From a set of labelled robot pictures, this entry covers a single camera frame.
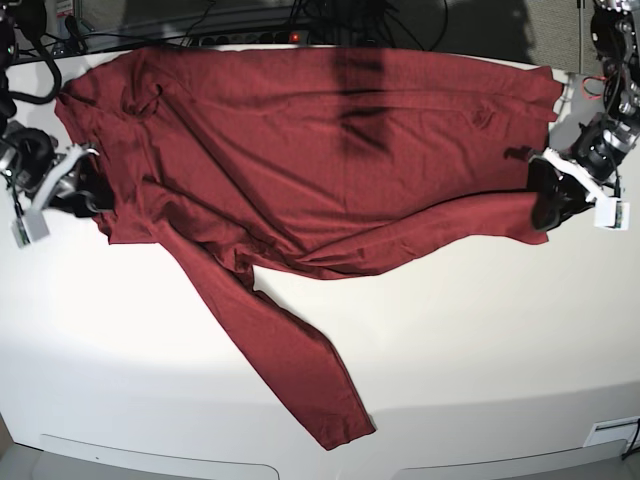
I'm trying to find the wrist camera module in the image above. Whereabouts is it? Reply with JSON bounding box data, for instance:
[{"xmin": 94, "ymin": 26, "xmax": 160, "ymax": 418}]
[
  {"xmin": 11, "ymin": 209, "xmax": 50, "ymax": 248},
  {"xmin": 594, "ymin": 197, "xmax": 630, "ymax": 231}
]

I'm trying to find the black cable at table corner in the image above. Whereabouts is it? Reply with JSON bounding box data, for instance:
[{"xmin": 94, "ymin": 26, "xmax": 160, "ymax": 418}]
[{"xmin": 620, "ymin": 418, "xmax": 640, "ymax": 462}]

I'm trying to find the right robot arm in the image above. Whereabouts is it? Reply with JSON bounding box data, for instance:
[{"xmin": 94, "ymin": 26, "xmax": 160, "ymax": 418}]
[{"xmin": 1, "ymin": 1, "xmax": 114, "ymax": 248}]

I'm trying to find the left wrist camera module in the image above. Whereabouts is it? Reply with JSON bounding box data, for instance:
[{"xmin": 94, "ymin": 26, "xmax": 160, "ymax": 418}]
[{"xmin": 594, "ymin": 197, "xmax": 630, "ymax": 231}]

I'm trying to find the white label plate on table edge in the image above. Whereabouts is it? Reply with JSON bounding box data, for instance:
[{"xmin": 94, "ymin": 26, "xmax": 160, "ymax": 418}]
[{"xmin": 583, "ymin": 416, "xmax": 639, "ymax": 447}]

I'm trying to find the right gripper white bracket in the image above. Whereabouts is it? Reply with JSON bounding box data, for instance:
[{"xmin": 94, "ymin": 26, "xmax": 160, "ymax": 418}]
[{"xmin": 1, "ymin": 127, "xmax": 115, "ymax": 224}]

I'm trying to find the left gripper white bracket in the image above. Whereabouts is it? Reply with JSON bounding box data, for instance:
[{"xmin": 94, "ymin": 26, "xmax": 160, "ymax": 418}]
[{"xmin": 503, "ymin": 114, "xmax": 639, "ymax": 231}]

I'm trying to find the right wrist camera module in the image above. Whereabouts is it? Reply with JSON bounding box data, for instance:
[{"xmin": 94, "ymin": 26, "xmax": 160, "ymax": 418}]
[{"xmin": 11, "ymin": 209, "xmax": 50, "ymax": 248}]

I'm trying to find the black power strip red switch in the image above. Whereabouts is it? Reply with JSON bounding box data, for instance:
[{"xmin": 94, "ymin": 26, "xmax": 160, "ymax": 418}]
[{"xmin": 186, "ymin": 30, "xmax": 308, "ymax": 47}]

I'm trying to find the dark red long-sleeve T-shirt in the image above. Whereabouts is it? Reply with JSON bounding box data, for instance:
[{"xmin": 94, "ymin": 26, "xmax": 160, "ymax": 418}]
[{"xmin": 55, "ymin": 48, "xmax": 563, "ymax": 450}]

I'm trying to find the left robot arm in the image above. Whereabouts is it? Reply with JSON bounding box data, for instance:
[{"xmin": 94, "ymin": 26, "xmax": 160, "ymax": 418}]
[{"xmin": 508, "ymin": 1, "xmax": 639, "ymax": 234}]

